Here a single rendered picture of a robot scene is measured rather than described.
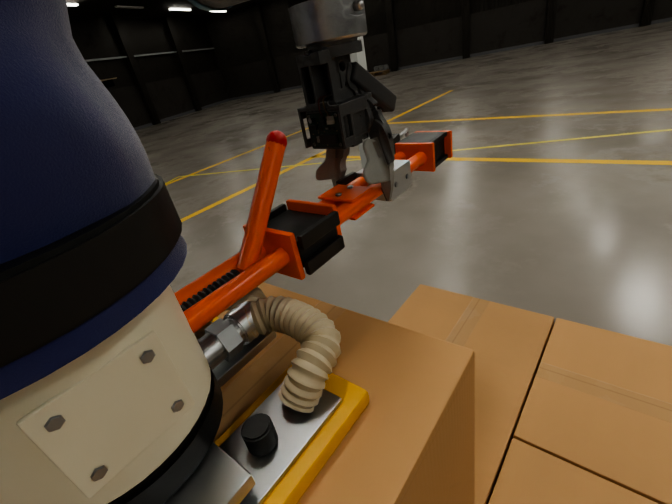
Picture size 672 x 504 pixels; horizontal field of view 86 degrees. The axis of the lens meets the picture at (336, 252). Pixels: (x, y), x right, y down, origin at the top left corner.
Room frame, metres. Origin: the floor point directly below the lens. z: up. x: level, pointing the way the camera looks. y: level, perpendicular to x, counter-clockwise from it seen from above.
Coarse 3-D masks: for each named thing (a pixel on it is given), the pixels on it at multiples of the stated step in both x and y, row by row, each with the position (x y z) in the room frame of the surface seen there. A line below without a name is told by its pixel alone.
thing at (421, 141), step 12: (420, 132) 0.70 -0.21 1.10; (432, 132) 0.68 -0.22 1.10; (444, 132) 0.66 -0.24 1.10; (396, 144) 0.65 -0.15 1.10; (408, 144) 0.64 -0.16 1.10; (420, 144) 0.62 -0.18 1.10; (432, 144) 0.61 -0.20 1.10; (444, 144) 0.67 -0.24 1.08; (408, 156) 0.64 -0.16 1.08; (432, 156) 0.61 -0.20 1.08; (444, 156) 0.65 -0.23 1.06; (420, 168) 0.62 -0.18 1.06; (432, 168) 0.61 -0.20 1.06
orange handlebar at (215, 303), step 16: (416, 160) 0.59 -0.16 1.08; (336, 192) 0.49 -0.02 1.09; (352, 192) 0.48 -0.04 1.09; (368, 192) 0.49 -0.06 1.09; (352, 208) 0.45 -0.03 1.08; (368, 208) 0.48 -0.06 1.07; (272, 256) 0.35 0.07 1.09; (288, 256) 0.36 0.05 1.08; (208, 272) 0.34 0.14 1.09; (224, 272) 0.35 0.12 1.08; (240, 272) 0.36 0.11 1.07; (256, 272) 0.33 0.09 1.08; (272, 272) 0.34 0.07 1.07; (192, 288) 0.32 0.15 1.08; (224, 288) 0.31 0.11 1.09; (240, 288) 0.31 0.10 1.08; (208, 304) 0.29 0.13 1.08; (224, 304) 0.29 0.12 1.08; (192, 320) 0.27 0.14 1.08; (208, 320) 0.28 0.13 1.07
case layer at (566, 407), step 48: (432, 288) 0.95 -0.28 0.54; (432, 336) 0.74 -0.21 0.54; (480, 336) 0.70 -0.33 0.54; (528, 336) 0.67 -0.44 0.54; (576, 336) 0.64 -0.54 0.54; (624, 336) 0.61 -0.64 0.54; (480, 384) 0.56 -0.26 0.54; (528, 384) 0.53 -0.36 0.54; (576, 384) 0.51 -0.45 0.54; (624, 384) 0.48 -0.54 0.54; (480, 432) 0.45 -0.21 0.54; (528, 432) 0.43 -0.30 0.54; (576, 432) 0.41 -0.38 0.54; (624, 432) 0.39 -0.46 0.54; (480, 480) 0.36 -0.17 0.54; (528, 480) 0.34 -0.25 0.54; (576, 480) 0.33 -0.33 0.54; (624, 480) 0.31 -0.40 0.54
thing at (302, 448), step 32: (352, 384) 0.26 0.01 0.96; (256, 416) 0.22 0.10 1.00; (288, 416) 0.24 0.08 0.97; (320, 416) 0.23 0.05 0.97; (352, 416) 0.23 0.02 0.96; (224, 448) 0.22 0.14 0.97; (256, 448) 0.20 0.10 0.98; (288, 448) 0.21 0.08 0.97; (320, 448) 0.20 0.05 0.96; (256, 480) 0.18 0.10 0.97; (288, 480) 0.18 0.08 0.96
